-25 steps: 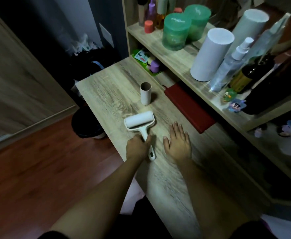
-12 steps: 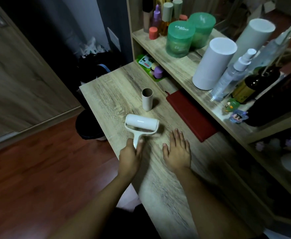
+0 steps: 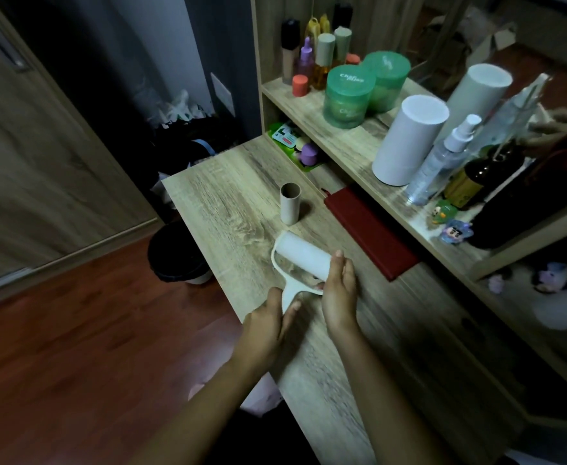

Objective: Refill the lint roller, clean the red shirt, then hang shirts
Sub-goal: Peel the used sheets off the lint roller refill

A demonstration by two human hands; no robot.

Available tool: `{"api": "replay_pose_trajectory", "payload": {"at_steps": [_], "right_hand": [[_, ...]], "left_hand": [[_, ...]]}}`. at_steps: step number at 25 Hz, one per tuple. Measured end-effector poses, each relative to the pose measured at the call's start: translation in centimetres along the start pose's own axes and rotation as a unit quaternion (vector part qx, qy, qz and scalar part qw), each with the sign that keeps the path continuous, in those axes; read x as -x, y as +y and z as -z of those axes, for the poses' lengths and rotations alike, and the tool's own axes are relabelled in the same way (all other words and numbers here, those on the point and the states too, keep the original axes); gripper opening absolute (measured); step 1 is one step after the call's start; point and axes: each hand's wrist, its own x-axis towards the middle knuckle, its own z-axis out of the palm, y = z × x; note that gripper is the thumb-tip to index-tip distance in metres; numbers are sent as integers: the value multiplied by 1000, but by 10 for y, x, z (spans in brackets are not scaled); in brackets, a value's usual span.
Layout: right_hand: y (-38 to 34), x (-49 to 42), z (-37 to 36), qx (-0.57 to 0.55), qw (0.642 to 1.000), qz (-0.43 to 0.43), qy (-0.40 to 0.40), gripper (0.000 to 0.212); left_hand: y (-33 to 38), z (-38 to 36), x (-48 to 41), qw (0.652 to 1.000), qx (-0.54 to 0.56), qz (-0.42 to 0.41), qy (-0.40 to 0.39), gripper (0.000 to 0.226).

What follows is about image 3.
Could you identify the small plush toy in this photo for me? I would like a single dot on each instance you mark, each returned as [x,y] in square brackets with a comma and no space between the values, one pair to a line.
[552,276]

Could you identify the white lint roller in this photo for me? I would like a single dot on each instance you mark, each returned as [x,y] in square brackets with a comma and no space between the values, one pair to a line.
[302,256]

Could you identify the black trash bin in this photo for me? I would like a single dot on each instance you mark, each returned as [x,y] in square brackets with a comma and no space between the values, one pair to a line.
[176,256]

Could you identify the black bottle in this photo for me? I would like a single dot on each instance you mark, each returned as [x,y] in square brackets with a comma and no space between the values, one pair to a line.
[342,15]

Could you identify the small green duck figurine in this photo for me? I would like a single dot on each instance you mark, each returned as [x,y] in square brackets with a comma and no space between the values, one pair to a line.
[442,212]

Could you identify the empty cardboard tube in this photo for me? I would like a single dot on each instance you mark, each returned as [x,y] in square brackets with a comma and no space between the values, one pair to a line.
[290,205]

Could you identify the dark red notebook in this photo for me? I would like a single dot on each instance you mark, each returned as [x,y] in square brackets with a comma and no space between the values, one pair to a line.
[371,233]

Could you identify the pale yellow makeup sponge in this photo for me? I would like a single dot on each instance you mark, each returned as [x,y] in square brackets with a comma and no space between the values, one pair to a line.
[302,143]

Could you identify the person's right hand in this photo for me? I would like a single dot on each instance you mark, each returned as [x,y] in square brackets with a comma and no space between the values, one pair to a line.
[340,300]

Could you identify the small orange-red capped jar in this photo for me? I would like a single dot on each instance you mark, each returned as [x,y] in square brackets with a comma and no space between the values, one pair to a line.
[352,58]
[300,86]

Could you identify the person's left thumb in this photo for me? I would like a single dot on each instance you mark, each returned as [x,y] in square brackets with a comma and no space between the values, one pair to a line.
[290,314]

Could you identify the white wall outlet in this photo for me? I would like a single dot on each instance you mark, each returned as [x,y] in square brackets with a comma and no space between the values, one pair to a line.
[222,94]

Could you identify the dark bottle with yellow label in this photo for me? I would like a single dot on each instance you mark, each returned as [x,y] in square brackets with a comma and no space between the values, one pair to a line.
[477,181]

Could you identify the purple dropper bottle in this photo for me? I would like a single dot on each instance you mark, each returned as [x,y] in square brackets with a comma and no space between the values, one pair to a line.
[305,60]

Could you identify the bottle with green cap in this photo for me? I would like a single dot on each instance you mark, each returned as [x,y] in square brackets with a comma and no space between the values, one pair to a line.
[343,43]

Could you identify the person's right thumb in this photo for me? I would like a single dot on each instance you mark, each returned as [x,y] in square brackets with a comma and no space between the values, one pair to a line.
[322,287]

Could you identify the person's right forearm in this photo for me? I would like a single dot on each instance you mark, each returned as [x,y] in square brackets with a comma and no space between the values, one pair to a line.
[385,397]

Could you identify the person's left forearm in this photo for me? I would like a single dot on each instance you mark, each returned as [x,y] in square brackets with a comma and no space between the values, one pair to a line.
[201,411]

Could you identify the white cylinder container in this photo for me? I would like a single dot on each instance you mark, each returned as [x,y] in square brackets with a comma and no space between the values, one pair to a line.
[477,96]
[407,142]

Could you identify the black bag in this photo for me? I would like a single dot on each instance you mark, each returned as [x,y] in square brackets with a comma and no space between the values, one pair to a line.
[181,154]

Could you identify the clear spray bottle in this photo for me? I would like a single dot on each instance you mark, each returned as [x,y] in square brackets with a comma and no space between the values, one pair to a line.
[436,167]

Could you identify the white plastic bags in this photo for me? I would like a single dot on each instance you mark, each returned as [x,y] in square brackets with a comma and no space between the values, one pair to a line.
[179,108]

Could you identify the tiny pink plush toy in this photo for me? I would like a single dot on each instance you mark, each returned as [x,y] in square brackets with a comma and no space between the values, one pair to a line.
[496,283]

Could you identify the pale pink cloth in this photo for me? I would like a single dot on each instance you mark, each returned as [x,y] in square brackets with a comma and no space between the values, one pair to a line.
[264,397]

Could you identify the amber bottle with sage cap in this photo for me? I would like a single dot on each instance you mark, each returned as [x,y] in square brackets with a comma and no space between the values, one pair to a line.
[323,60]

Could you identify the cardboard box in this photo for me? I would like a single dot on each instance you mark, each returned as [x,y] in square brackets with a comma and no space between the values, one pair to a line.
[472,41]

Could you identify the wooden wardrobe door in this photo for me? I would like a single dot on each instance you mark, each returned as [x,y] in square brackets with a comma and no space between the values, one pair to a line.
[46,164]

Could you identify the green round jar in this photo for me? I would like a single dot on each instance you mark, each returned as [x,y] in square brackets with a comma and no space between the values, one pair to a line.
[390,77]
[349,99]

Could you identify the red and white card pack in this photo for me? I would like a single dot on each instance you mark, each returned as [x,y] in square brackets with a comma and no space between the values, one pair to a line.
[286,135]

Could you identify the large dark red bottle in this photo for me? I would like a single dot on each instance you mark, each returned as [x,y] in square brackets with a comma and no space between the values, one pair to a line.
[535,198]

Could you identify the wooden shelf unit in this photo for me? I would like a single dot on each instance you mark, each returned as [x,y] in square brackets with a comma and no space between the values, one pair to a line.
[356,150]

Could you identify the clear plastic package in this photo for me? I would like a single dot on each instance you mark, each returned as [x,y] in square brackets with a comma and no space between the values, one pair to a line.
[511,113]

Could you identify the black-capped foundation bottle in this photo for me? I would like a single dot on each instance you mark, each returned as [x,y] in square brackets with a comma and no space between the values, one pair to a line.
[290,48]

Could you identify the green plastic tray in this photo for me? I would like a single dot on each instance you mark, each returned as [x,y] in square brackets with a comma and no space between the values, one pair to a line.
[288,152]

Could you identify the small blue figurine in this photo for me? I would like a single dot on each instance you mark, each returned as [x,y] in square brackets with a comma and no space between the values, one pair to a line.
[455,232]

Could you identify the person's left hand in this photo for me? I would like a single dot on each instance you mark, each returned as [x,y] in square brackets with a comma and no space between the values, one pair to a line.
[261,341]

